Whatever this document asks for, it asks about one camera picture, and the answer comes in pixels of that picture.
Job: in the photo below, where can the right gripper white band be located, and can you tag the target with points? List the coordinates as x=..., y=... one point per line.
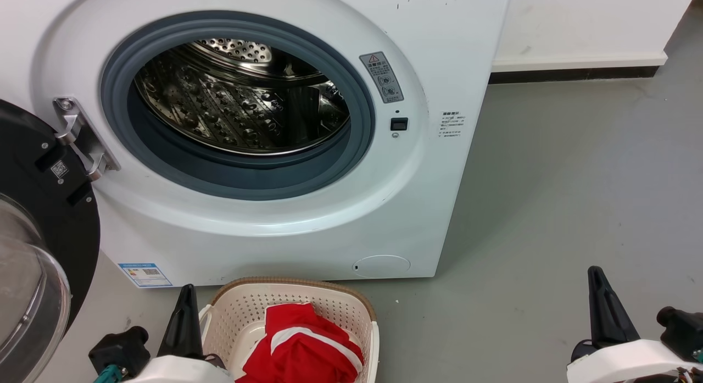
x=626, y=364

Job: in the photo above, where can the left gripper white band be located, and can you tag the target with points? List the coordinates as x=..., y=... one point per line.
x=176, y=371

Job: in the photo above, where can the red sports jersey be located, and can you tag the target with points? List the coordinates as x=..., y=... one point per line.
x=302, y=350

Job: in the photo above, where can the cream perforated laundry basket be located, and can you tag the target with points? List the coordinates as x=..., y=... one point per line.
x=241, y=311

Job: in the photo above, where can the washing machine door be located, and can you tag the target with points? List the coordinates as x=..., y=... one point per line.
x=33, y=163

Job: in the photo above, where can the stainless steel washing machine drum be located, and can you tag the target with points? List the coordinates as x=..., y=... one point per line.
x=230, y=105

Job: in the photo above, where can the blue energy label sticker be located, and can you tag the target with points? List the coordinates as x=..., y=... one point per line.
x=145, y=275

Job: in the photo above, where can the grey rubber door gasket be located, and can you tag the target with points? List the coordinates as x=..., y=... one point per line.
x=247, y=177

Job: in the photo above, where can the white code sticker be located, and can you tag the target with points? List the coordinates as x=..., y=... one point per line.
x=59, y=169

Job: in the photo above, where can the round white filter cover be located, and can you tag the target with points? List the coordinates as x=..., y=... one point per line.
x=381, y=266

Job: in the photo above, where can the silver metal door hinge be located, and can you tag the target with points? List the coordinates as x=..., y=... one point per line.
x=82, y=138

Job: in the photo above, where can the small text label sticker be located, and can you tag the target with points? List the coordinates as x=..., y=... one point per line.
x=452, y=125

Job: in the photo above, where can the black door latch slot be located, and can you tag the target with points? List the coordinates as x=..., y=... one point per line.
x=399, y=123

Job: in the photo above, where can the white front-load washing machine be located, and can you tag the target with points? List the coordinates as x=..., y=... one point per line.
x=439, y=42

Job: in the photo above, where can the grey warning sticker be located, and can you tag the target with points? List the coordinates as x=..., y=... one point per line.
x=381, y=77

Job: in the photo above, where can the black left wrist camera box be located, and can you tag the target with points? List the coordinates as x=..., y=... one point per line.
x=121, y=350

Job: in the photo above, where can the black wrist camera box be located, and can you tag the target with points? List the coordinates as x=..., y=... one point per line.
x=684, y=331
x=121, y=350

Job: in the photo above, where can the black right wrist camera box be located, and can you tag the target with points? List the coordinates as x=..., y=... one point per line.
x=684, y=331

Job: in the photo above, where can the black wall baseboard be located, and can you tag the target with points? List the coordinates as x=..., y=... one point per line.
x=571, y=75

